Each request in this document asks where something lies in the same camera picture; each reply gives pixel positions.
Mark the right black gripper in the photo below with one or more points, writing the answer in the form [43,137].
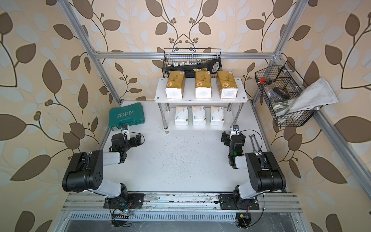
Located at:
[226,137]

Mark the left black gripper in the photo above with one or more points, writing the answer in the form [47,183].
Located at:
[135,140]

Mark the white tissue pack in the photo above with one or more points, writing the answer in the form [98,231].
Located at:
[181,116]
[217,116]
[198,116]

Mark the gold tissue pack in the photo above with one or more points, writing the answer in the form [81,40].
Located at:
[175,85]
[203,85]
[226,84]

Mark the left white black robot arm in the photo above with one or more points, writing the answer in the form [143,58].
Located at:
[85,173]

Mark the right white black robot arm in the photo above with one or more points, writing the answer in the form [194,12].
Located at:
[264,172]

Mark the white two-tier shelf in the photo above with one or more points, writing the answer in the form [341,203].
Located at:
[232,107]

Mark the green plastic tool case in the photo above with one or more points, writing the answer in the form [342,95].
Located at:
[127,115]

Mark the silver wrench left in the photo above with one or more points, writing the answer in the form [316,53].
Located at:
[252,139]

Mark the silver wrench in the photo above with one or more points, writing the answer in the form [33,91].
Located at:
[258,148]
[252,139]

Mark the silver wrench right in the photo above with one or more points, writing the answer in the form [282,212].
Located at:
[258,148]

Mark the black yellow tool box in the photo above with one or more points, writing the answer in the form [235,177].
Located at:
[213,66]

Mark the white cloth rag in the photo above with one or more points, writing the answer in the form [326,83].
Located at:
[317,94]

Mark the red handled tool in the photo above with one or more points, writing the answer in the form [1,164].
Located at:
[265,82]

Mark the black wire basket right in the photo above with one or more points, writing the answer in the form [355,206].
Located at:
[283,88]

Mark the black wire basket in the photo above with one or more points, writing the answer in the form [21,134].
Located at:
[283,88]
[179,55]

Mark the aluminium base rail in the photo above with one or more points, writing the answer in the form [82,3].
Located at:
[180,206]

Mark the black wire basket rear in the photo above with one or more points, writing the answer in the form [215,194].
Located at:
[179,55]

